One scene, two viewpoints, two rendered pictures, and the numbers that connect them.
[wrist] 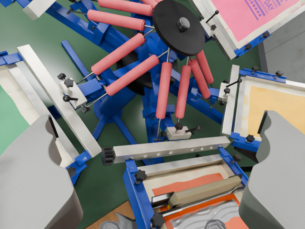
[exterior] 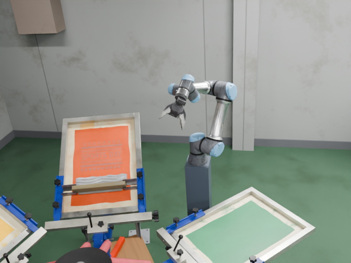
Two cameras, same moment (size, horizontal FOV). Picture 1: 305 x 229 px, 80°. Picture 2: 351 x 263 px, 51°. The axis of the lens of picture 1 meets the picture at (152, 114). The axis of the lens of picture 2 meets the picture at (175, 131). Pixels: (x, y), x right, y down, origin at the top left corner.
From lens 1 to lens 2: 2.11 m
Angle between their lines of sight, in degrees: 82
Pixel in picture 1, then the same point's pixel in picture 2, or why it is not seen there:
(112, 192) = not seen: outside the picture
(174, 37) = (95, 255)
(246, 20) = not seen: outside the picture
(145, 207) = (140, 186)
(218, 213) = (94, 180)
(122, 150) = (146, 215)
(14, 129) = (210, 250)
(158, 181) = (124, 204)
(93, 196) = not seen: outside the picture
